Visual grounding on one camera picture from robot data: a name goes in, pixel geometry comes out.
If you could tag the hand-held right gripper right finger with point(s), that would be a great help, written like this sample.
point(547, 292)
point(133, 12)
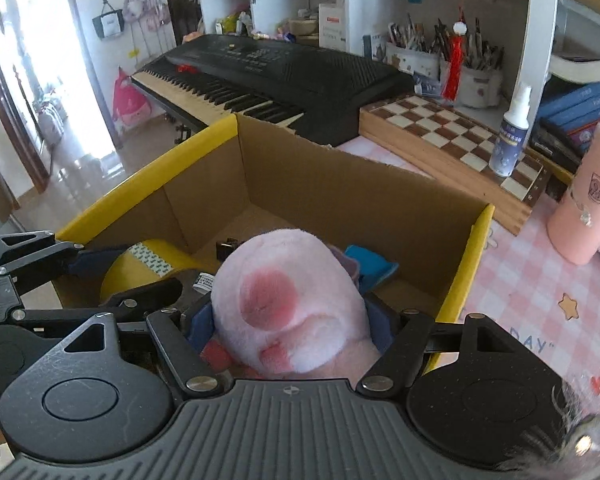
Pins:
point(382, 322)

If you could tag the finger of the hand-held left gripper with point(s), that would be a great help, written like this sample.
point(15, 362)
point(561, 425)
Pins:
point(35, 257)
point(145, 294)

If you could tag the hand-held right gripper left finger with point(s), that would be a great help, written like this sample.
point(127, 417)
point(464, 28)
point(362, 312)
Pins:
point(200, 325)

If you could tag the yellow tape roll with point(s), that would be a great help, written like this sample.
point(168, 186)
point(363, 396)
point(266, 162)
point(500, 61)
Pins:
point(145, 260)

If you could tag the small blue pouch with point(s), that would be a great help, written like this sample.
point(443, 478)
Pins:
point(375, 265)

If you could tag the black binder clip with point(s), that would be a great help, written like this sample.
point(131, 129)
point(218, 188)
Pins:
point(226, 249)

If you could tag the pink plush pig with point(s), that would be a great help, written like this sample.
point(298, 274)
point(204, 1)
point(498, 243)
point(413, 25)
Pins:
point(290, 310)

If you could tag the yellow cardboard box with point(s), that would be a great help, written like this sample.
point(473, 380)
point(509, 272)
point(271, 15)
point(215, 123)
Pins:
point(330, 190)

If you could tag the pink checked cloth desktop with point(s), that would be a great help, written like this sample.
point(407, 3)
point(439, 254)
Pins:
point(520, 280)

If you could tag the keyboard stand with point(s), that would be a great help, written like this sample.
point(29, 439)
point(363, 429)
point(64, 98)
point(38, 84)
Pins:
point(180, 130)

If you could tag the pink backpack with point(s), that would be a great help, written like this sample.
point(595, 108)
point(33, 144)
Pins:
point(130, 105)

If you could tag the wooden chessboard box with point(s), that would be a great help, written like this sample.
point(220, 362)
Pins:
point(430, 130)

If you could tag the white spray bottle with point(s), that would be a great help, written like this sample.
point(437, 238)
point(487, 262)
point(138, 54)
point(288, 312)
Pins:
point(510, 145)

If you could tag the grey fluffy trim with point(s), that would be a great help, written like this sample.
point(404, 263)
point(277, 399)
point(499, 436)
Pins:
point(580, 440)

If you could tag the pink cylinder container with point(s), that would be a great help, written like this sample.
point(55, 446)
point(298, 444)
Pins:
point(585, 210)

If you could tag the dark tote bag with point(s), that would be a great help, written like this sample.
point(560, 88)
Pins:
point(109, 22)

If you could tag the round white pen holder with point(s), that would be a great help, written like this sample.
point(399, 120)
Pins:
point(482, 85)

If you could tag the red tassel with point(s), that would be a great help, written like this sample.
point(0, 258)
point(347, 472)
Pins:
point(452, 70)

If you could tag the black electronic keyboard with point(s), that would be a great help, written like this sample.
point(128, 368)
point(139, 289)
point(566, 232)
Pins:
point(280, 65)

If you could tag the long row of books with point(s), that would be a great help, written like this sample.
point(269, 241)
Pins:
point(575, 110)

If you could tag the dark wooden door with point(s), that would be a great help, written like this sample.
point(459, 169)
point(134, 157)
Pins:
point(177, 0)

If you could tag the white box red label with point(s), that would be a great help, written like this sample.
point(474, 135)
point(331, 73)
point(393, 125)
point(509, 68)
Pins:
point(332, 27)

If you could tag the thick white book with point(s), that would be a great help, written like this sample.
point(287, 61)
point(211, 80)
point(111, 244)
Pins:
point(585, 67)

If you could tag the wood and white desk shelf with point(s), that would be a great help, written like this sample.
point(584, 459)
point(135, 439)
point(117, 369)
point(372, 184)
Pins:
point(545, 10)

